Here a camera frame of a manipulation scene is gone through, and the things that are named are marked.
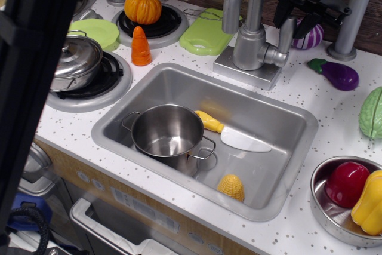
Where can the blue clamp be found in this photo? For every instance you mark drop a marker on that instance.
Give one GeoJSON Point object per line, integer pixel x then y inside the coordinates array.
{"type": "Point", "coordinates": [29, 213]}

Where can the stove burner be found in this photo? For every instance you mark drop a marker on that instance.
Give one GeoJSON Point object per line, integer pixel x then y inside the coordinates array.
{"type": "Point", "coordinates": [111, 82]}
{"type": "Point", "coordinates": [166, 31]}

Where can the purple toy eggplant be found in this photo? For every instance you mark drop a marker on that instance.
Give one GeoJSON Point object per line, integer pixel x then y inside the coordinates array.
{"type": "Point", "coordinates": [342, 77]}

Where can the steel bowl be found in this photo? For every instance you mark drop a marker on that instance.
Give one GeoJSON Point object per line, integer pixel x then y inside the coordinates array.
{"type": "Point", "coordinates": [336, 220]}

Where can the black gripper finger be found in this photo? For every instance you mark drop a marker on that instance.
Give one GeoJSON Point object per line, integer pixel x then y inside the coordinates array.
{"type": "Point", "coordinates": [308, 22]}
{"type": "Point", "coordinates": [283, 10]}

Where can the purple white toy onion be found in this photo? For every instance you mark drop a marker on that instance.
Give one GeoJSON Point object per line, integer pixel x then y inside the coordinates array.
{"type": "Point", "coordinates": [311, 40]}

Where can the steel pot in sink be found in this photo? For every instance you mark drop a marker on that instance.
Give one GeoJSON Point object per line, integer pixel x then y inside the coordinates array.
{"type": "Point", "coordinates": [169, 133]}

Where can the orange toy pumpkin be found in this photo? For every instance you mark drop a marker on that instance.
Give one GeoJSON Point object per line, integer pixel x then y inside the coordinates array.
{"type": "Point", "coordinates": [144, 12]}

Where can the green toy cabbage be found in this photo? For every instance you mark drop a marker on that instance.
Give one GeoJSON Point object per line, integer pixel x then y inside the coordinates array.
{"type": "Point", "coordinates": [370, 115]}

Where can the silver faucet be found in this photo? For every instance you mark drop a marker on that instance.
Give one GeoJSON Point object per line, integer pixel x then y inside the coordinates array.
{"type": "Point", "coordinates": [241, 61]}

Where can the yellow toy pepper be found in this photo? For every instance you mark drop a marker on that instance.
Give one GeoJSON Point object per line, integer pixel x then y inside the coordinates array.
{"type": "Point", "coordinates": [367, 211]}

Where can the back stove burner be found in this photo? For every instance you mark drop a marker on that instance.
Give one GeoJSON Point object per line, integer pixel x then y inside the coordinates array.
{"type": "Point", "coordinates": [166, 31]}

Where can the dark foreground panel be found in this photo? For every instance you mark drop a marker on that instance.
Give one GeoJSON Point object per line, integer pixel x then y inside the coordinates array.
{"type": "Point", "coordinates": [32, 35]}

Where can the silver post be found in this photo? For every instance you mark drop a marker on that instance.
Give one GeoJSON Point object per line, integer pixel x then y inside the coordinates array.
{"type": "Point", "coordinates": [343, 48]}

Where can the front stove burner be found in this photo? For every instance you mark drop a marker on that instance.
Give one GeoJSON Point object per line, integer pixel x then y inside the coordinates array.
{"type": "Point", "coordinates": [111, 82]}

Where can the silver front dial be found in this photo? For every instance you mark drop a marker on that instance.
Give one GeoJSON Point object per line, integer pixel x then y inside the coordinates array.
{"type": "Point", "coordinates": [37, 161]}

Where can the silver sink basin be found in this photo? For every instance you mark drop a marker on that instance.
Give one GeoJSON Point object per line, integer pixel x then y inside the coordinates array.
{"type": "Point", "coordinates": [267, 177]}

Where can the green plastic plate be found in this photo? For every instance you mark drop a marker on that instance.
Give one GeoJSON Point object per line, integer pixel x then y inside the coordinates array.
{"type": "Point", "coordinates": [102, 31]}

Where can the silver faucet lever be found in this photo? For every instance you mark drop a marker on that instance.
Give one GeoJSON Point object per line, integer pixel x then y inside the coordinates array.
{"type": "Point", "coordinates": [278, 55]}

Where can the wire utensil handle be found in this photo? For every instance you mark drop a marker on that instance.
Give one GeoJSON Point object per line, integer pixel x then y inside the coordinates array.
{"type": "Point", "coordinates": [202, 14]}

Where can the red toy pepper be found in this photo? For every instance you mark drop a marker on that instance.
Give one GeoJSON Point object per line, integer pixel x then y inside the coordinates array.
{"type": "Point", "coordinates": [345, 184]}

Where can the oven door handle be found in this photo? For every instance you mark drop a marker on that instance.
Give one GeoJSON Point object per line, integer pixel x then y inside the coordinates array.
{"type": "Point", "coordinates": [108, 237]}

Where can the orange toy carrot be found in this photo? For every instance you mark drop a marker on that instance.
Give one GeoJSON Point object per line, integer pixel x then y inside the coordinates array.
{"type": "Point", "coordinates": [140, 51]}

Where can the steel pot with lid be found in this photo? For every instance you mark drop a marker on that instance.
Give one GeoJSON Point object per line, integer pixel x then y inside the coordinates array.
{"type": "Point", "coordinates": [78, 63]}

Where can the yellow handled toy knife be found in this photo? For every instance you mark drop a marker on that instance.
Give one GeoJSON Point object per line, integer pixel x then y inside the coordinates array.
{"type": "Point", "coordinates": [232, 137]}

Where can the yellow toy corn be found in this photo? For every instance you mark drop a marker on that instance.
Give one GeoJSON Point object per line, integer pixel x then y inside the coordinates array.
{"type": "Point", "coordinates": [232, 186]}

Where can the green cutting board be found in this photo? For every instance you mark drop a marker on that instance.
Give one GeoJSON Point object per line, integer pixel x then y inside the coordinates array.
{"type": "Point", "coordinates": [205, 37]}

